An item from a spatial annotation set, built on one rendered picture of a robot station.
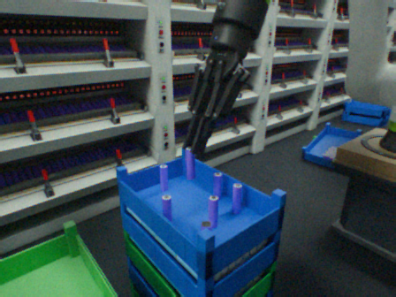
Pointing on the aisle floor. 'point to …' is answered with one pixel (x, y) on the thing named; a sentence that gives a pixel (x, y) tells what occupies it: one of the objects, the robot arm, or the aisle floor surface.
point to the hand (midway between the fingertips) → (198, 135)
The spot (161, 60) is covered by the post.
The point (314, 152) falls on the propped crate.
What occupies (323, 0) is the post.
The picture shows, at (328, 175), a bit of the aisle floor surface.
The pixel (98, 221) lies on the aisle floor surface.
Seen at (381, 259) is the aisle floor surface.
